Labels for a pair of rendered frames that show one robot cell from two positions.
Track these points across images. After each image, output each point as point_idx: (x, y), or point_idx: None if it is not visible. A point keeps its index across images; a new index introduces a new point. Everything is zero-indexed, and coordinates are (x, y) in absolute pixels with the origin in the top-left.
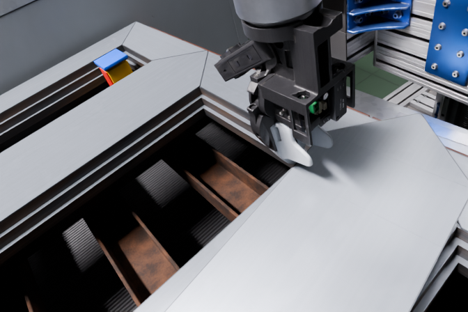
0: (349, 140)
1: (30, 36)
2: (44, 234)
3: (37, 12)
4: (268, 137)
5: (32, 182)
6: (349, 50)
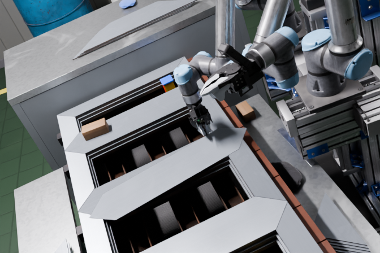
0: (223, 131)
1: (135, 61)
2: (130, 146)
3: (140, 52)
4: (194, 126)
5: (131, 126)
6: (272, 94)
